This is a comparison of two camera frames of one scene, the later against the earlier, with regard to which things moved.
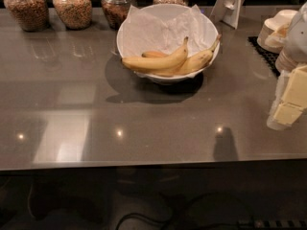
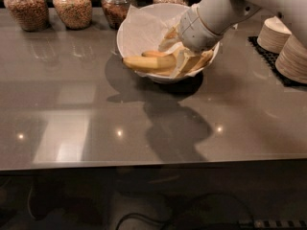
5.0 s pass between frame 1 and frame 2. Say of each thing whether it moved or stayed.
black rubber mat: stayed
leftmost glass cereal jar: stayed
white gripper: moved
